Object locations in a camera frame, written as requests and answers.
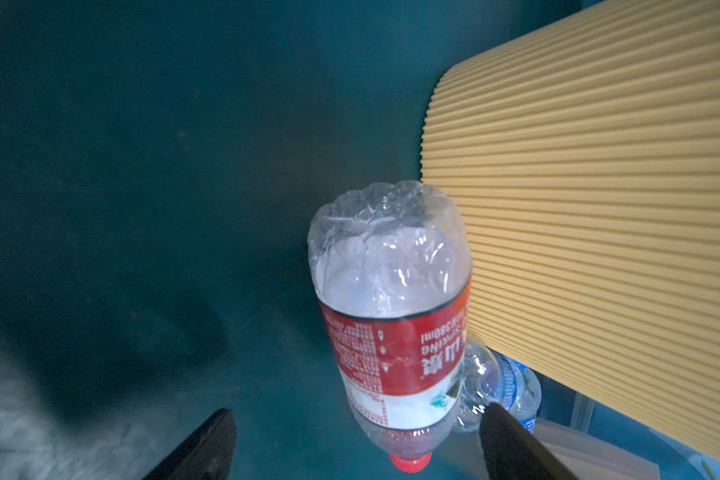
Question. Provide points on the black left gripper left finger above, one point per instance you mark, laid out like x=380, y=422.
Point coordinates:
x=206, y=454

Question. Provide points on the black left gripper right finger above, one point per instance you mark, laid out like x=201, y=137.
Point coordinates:
x=511, y=452

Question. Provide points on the red-label red-cap water bottle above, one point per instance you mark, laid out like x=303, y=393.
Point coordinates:
x=391, y=268

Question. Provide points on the yellow slatted waste bin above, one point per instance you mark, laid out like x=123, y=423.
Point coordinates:
x=584, y=159

